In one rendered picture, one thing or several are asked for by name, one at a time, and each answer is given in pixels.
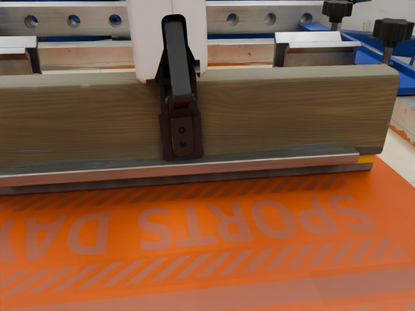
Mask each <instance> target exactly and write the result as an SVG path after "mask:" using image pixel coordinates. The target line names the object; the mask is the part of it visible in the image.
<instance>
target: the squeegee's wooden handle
mask: <svg viewBox="0 0 415 311"><path fill-rule="evenodd" d="M196 85H197V93H198V108H199V110H200V112H201V126H202V136H203V153H204V154H203V155H204V156H206V155H217V154H237V153H247V152H268V151H288V150H299V149H319V148H330V147H350V146H353V147H354V148H355V149H356V150H357V151H358V152H359V155H360V156H362V155H373V154H381V153H382V151H383V148H384V144H385V140H386V137H387V132H388V128H389V124H390V120H391V117H392V112H393V108H394V105H395V101H396V96H397V93H398V88H399V85H400V75H399V73H398V71H397V70H395V69H394V68H391V67H390V66H388V65H386V64H374V65H333V66H312V67H271V68H229V69H208V70H207V71H206V73H205V74H204V75H203V76H202V77H200V78H199V77H198V76H197V74H196ZM159 114H162V113H161V103H160V97H159V88H158V83H157V73H156V76H155V79H147V80H146V83H144V84H142V83H141V82H139V81H138V80H137V79H136V72H104V73H63V74H42V75H0V168H2V167H22V166H32V165H52V164H73V163H84V162H104V161H115V160H135V159H155V158H164V156H163V150H162V141H161V131H160V125H159V116H158V115H159Z"/></svg>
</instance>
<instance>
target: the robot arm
mask: <svg viewBox="0 0 415 311"><path fill-rule="evenodd" d="M126 5H127V13H128V21H129V26H130V35H131V40H132V49H133V58H134V63H135V71H136V79H137V80H138V81H139V82H141V83H142V84H144V83H146V80H147V79H155V76H156V73H157V83H158V88H159V97H160V103H161V113H162V114H159V115H158V116H159V125H160V131H161V141H162V150H163V156H164V160H165V161H166V162H174V161H179V160H189V159H198V158H201V157H202V156H203V154H204V153H203V136H202V126H201V112H200V110H199V108H198V93H197V85H196V74H197V76H198V77H199V78H200V77H202V76H203V75H204V74H205V73H206V71H207V69H208V40H207V22H206V0H126ZM166 70H168V71H169V73H168V74H162V71H166ZM188 70H189V71H188ZM166 85H170V90H167V93H166ZM167 103H168V104H167Z"/></svg>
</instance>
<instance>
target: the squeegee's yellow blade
mask: <svg viewBox="0 0 415 311"><path fill-rule="evenodd" d="M374 158H375V154H373V155H360V156H359V159H358V163H357V164H359V163H369V162H374Z"/></svg>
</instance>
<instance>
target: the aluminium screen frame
mask: <svg viewBox="0 0 415 311"><path fill-rule="evenodd" d="M38 52H39V56H40V63H41V69H42V71H48V70H95V69H119V68H135V63H134V58H133V49H132V41H73V42H38ZM273 57H274V39H273V38H253V39H208V40H207V66H208V67H211V66H234V65H273ZM389 128H390V129H391V130H393V131H394V132H395V133H397V134H398V135H399V136H401V137H402V138H403V139H404V140H406V141H407V142H408V143H409V144H411V145H412V146H414V147H415V94H410V95H397V96H396V101H395V105H394V108H393V112H392V117H391V120H390V124H389Z"/></svg>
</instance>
